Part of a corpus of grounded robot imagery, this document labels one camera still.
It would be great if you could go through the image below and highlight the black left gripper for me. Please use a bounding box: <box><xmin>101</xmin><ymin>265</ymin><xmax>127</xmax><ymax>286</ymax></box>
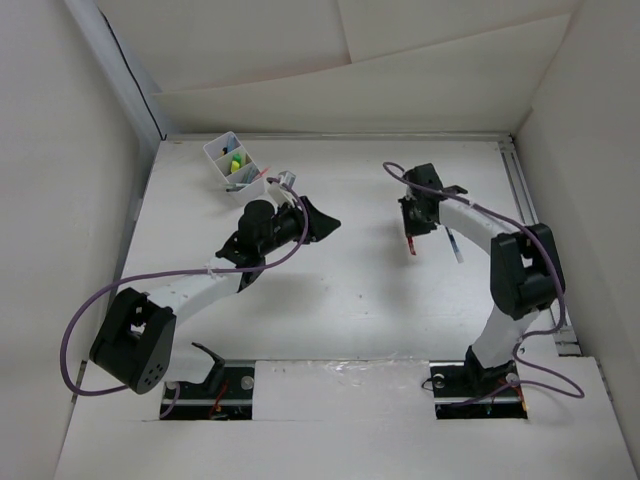
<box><xmin>258</xmin><ymin>196</ymin><xmax>338</xmax><ymax>256</ymax></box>

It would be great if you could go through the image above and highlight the red gel pen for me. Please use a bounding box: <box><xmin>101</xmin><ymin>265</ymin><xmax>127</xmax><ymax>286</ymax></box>
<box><xmin>407</xmin><ymin>236</ymin><xmax>417</xmax><ymax>256</ymax></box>

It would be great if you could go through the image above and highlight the purple gel pen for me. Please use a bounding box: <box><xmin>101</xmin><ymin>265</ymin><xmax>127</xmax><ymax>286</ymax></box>
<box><xmin>445</xmin><ymin>227</ymin><xmax>464</xmax><ymax>264</ymax></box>

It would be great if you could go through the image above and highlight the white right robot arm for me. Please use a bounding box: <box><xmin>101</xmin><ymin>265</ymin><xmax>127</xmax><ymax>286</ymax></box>
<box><xmin>383</xmin><ymin>162</ymin><xmax>566</xmax><ymax>396</ymax></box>

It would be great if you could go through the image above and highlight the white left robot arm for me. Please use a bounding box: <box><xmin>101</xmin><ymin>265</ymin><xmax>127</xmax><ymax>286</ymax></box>
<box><xmin>90</xmin><ymin>196</ymin><xmax>341</xmax><ymax>394</ymax></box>

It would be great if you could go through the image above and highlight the white plastic organizer container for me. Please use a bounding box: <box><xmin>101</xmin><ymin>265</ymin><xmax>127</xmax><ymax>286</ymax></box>
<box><xmin>203</xmin><ymin>131</ymin><xmax>266</xmax><ymax>206</ymax></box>

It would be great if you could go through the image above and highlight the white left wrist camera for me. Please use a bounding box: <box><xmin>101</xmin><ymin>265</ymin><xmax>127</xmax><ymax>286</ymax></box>
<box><xmin>267</xmin><ymin>170</ymin><xmax>296</xmax><ymax>207</ymax></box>

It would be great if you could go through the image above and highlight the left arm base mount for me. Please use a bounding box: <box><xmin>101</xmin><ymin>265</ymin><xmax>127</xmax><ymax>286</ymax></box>
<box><xmin>159</xmin><ymin>342</ymin><xmax>256</xmax><ymax>421</ymax></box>

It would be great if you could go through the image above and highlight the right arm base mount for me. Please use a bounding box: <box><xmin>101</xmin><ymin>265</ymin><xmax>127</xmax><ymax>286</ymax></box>
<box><xmin>421</xmin><ymin>348</ymin><xmax>528</xmax><ymax>420</ymax></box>

